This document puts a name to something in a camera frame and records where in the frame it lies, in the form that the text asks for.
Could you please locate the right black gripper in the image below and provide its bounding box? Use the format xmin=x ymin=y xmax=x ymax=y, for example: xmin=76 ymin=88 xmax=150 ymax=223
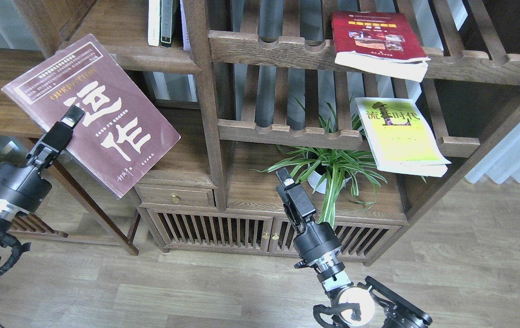
xmin=276 ymin=167 xmax=316 ymax=231

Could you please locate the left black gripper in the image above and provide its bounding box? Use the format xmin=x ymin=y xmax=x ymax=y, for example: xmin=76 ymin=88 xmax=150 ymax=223
xmin=25 ymin=105 xmax=85 ymax=171

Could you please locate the dark brown book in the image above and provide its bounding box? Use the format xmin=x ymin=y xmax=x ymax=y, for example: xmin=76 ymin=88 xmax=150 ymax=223
xmin=2 ymin=35 xmax=180 ymax=199

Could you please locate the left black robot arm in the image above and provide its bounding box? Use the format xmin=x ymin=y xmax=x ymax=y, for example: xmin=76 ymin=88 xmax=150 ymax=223
xmin=0 ymin=105 xmax=85 ymax=277

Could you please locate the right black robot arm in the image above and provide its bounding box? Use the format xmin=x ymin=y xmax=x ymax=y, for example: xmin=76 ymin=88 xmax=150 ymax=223
xmin=276 ymin=168 xmax=433 ymax=328

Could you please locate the white plant pot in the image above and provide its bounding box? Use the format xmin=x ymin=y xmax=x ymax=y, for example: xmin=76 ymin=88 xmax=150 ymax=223
xmin=308 ymin=165 xmax=352 ymax=195

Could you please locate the green spider plant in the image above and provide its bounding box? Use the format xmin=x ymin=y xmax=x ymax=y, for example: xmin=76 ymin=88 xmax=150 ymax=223
xmin=255 ymin=98 xmax=428 ymax=228

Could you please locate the wooden side table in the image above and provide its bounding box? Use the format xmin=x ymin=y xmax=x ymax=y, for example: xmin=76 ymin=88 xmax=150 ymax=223
xmin=0 ymin=48 xmax=141 ymax=256

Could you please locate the dark wooden bookshelf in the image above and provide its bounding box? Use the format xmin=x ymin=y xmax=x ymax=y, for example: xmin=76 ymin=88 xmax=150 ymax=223
xmin=14 ymin=0 xmax=520 ymax=265

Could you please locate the yellow green book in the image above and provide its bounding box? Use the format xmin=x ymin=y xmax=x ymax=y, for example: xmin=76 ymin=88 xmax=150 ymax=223
xmin=354 ymin=97 xmax=450 ymax=177

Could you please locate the white upright book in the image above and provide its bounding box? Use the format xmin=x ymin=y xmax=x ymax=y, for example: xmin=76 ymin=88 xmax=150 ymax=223
xmin=147 ymin=0 xmax=161 ymax=46

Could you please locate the pale upright book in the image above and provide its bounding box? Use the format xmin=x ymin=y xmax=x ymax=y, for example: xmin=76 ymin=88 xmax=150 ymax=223
xmin=179 ymin=0 xmax=191 ymax=51

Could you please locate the dark green upright book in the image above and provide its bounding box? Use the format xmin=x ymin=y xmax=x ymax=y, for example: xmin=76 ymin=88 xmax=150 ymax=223
xmin=160 ymin=0 xmax=179 ymax=48

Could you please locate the red book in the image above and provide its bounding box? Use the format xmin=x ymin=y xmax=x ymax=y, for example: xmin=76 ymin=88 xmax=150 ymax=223
xmin=331 ymin=11 xmax=430 ymax=82

